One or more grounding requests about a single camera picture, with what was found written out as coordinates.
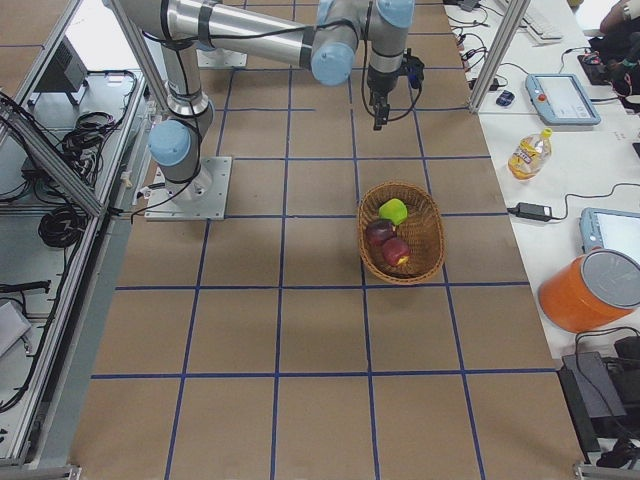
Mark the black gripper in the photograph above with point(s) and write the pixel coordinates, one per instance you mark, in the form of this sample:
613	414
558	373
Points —
378	85

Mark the green apple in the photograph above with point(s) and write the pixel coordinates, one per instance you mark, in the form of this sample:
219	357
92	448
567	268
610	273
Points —
394	210

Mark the dark red apple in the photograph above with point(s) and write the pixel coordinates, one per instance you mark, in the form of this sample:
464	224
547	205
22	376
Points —
379	231

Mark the red apple with yellow patch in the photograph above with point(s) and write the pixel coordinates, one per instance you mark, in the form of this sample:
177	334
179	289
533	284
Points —
396	252

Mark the woven wicker basket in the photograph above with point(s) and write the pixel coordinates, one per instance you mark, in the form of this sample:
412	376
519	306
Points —
401	236

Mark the yellow juice bottle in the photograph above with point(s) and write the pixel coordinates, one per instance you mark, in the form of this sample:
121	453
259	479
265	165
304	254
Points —
531	155

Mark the black power adapter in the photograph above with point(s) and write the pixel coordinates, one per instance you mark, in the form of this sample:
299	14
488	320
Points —
532	211

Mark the blue teach pendant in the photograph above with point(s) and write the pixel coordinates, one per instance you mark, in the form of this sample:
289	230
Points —
560	100
610	229

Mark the orange bucket with grey lid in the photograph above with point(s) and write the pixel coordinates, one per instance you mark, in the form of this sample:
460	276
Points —
595	289

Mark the aluminium frame post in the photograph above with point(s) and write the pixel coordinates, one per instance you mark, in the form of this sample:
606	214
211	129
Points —
500	44

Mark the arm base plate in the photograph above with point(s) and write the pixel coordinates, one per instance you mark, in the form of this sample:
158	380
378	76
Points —
221	59
204	199

